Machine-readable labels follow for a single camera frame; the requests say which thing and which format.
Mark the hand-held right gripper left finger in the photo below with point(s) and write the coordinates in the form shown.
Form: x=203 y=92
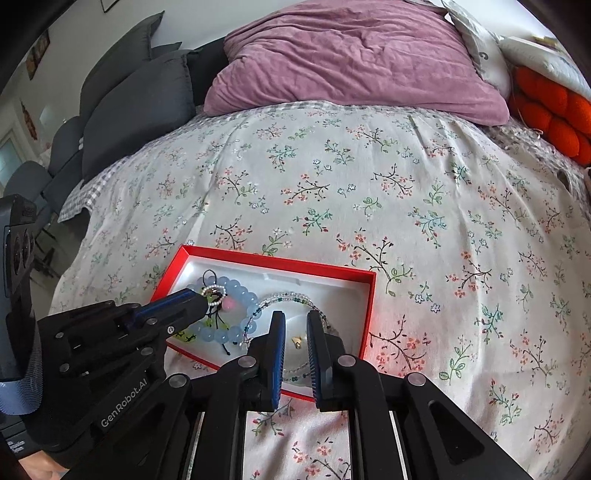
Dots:
x=278 y=364

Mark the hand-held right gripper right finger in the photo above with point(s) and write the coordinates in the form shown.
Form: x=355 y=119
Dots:
x=313 y=364

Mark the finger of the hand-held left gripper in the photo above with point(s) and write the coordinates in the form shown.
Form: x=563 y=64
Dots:
x=173 y=302
x=138 y=344

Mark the small gold charm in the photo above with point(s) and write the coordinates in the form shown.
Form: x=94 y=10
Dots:
x=298 y=341

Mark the red box with white insert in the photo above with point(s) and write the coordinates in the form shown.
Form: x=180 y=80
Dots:
x=323 y=286

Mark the floral bed sheet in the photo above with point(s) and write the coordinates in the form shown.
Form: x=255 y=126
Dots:
x=415 y=230

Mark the large grey pillow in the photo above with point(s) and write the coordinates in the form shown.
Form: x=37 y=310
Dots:
x=138 y=110

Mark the black pillow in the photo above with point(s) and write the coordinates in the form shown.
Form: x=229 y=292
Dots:
x=210 y=69

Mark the tall grey pillow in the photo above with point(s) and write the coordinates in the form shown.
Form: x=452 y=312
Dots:
x=117 y=60

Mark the small grey pillow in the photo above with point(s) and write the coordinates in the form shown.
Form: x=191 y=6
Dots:
x=166 y=50

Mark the purple pillow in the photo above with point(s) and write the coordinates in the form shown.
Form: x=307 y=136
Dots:
x=360 y=60

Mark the dark grey cloth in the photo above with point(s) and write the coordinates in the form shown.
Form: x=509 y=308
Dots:
x=588 y=180

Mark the orange knotted cushion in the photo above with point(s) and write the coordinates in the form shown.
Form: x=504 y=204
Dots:
x=558 y=115

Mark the white printed pillow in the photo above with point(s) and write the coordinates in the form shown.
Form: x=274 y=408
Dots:
x=485 y=50

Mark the red wall ornament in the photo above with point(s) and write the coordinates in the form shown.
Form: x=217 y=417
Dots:
x=28 y=120

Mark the dark wall plaque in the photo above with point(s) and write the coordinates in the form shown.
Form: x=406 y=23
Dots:
x=38 y=53

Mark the framed wall picture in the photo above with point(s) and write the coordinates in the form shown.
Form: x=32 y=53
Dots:
x=111 y=3

